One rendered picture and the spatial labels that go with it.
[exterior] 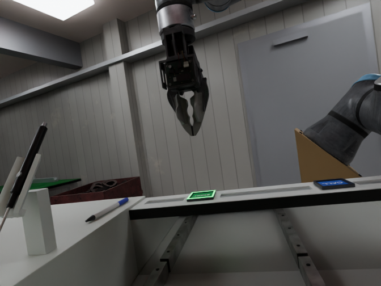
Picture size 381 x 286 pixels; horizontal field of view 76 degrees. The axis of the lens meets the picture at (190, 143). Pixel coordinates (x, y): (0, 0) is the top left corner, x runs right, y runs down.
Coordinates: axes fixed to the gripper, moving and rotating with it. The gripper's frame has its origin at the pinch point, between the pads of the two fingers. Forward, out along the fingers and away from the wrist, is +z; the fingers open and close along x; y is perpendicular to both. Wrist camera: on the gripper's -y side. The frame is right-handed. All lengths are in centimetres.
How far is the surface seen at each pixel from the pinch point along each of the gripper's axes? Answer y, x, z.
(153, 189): -305, -133, 73
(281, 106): -246, 61, -20
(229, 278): 7.4, 4.3, 28.7
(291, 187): -0.7, 18.6, 14.7
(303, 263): 8.4, 17.3, 25.7
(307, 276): 12.2, 17.1, 25.7
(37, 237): 25.4, -17.9, 11.8
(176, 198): -0.7, -6.2, 14.7
